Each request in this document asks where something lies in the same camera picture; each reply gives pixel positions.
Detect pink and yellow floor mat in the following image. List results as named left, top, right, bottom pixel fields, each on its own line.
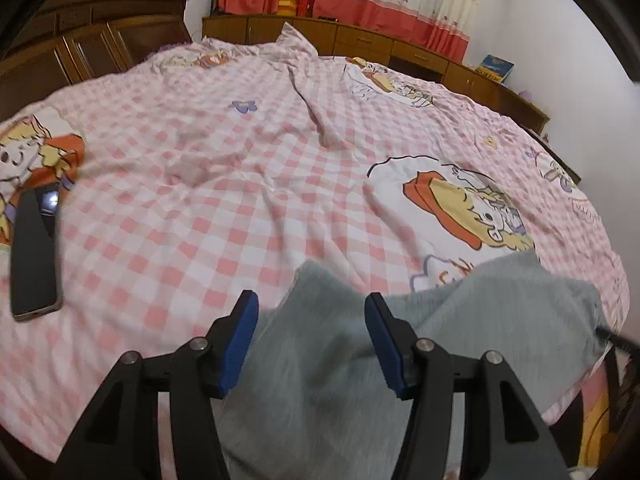
left=582, top=375, right=618, bottom=463

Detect pink checkered cartoon blanket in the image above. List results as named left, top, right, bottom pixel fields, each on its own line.
left=0, top=22, right=631, bottom=480

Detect dark wooden bed frame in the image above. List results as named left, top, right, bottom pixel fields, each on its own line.
left=530, top=130, right=582, bottom=184

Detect black smartphone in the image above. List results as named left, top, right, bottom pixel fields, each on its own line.
left=10, top=182, right=65, bottom=322

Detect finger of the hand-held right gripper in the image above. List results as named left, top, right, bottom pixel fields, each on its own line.
left=596, top=326, right=640, bottom=356

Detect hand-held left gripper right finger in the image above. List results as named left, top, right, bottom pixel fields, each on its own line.
left=364, top=292, right=571, bottom=480

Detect brown wooden headboard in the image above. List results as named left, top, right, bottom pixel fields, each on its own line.
left=0, top=0, right=193, bottom=123

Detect long wooden cabinet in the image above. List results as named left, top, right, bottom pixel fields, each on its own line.
left=201, top=14, right=551, bottom=136

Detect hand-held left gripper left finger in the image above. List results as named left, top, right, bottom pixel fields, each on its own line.
left=50, top=290, right=261, bottom=480

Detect grey pants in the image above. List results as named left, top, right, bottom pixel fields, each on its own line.
left=220, top=251, right=612, bottom=480

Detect blue book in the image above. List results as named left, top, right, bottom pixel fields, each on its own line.
left=475, top=54, right=515, bottom=83

